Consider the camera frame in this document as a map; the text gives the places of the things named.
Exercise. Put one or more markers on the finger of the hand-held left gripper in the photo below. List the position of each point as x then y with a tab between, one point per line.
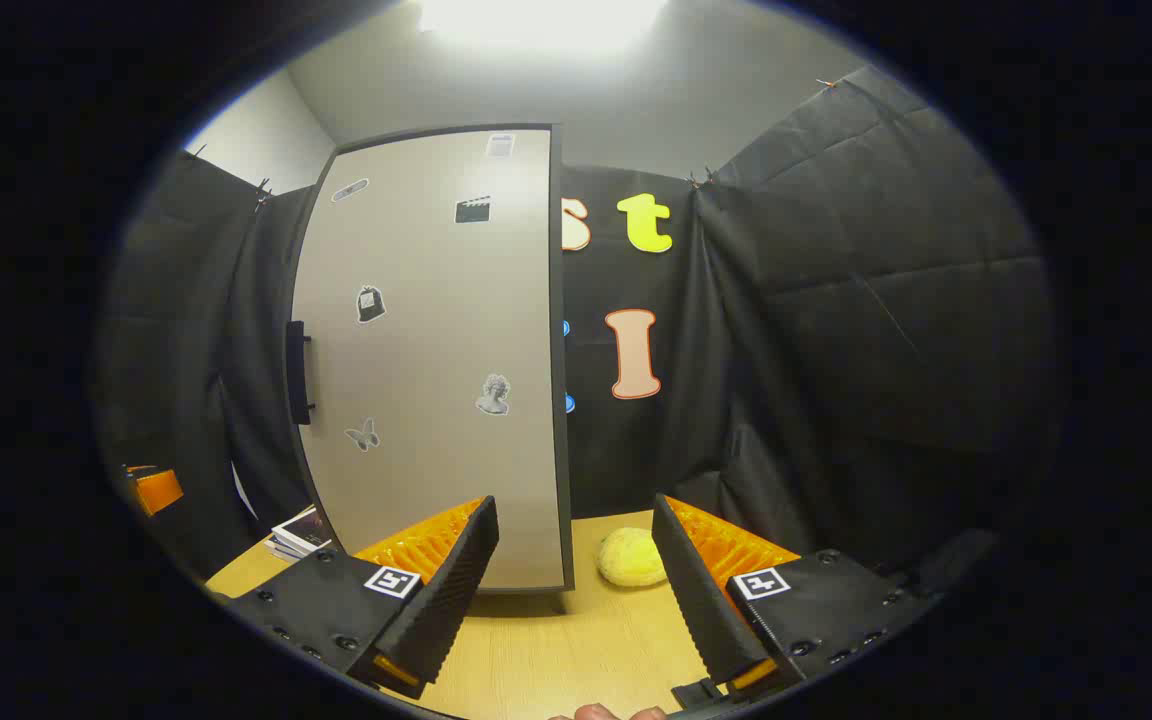
161	490

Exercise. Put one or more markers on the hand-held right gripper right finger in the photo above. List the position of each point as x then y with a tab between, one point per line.
696	590

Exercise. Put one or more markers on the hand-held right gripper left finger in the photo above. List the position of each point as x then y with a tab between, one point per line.
456	575

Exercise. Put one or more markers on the beige cabinet door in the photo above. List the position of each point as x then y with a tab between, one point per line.
436	380

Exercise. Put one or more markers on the yellow bun toy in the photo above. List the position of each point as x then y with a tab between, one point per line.
631	558

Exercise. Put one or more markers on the white book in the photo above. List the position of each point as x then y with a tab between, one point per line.
281	550

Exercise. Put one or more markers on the portrait cover book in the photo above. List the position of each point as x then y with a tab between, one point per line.
304	530

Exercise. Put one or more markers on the black backdrop cloth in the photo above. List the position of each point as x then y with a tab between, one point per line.
836	300

